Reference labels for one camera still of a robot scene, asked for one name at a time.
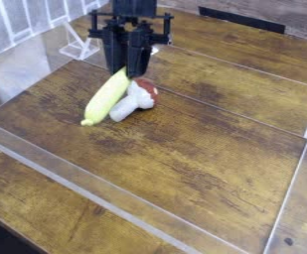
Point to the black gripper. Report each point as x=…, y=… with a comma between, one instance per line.
x=131, y=24

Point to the black strip on table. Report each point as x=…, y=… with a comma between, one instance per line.
x=243, y=20

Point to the red white toy mushroom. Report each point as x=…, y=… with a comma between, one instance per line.
x=142, y=96

